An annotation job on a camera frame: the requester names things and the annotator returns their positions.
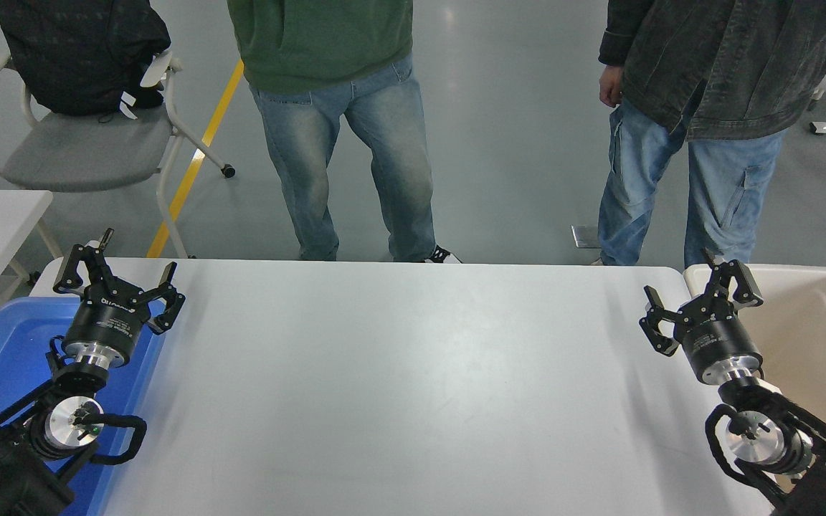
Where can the black backpack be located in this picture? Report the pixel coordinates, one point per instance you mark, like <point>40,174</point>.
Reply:
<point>76,57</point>

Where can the person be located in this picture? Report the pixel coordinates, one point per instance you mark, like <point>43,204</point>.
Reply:
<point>728,57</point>
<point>327,43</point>

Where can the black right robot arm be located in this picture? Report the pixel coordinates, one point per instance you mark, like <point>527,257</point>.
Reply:
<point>800,451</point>

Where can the silver floor outlet plate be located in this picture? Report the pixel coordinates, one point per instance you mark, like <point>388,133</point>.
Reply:
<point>584,236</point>

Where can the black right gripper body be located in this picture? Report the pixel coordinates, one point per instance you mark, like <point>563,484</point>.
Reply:
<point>718,340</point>

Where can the blue plastic tray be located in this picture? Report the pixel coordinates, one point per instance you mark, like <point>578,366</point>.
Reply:
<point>4,358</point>

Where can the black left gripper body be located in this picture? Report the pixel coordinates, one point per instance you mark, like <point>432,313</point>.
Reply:
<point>106,322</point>

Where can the large pale bin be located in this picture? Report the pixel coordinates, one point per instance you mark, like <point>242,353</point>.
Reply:
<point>814,330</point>

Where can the person's hand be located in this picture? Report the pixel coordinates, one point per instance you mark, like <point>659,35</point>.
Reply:
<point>611,87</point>

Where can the grey white chair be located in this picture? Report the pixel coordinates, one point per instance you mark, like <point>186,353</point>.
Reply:
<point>83,150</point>

